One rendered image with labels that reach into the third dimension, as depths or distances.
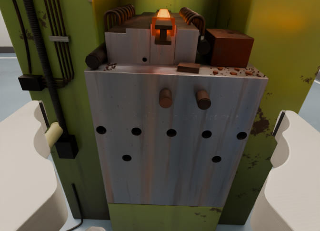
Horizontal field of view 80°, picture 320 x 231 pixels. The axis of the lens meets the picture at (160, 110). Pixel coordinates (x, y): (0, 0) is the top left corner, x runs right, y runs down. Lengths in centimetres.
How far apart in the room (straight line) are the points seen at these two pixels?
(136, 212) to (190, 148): 33
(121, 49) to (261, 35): 39
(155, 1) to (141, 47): 49
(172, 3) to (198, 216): 82
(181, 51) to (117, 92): 17
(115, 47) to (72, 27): 20
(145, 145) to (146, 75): 19
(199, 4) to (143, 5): 24
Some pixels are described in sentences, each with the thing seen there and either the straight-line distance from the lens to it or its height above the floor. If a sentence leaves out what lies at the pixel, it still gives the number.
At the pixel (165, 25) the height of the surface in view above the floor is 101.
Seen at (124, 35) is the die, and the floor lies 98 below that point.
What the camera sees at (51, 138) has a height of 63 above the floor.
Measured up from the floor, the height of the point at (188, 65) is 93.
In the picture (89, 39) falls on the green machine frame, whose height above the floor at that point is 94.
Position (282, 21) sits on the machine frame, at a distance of 66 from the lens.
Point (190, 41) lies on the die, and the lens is 45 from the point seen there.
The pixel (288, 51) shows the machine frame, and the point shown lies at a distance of 69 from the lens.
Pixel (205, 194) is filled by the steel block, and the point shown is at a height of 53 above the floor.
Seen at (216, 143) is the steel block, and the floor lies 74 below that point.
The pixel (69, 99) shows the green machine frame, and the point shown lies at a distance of 72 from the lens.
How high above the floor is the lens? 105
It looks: 31 degrees down
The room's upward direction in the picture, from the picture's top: 2 degrees clockwise
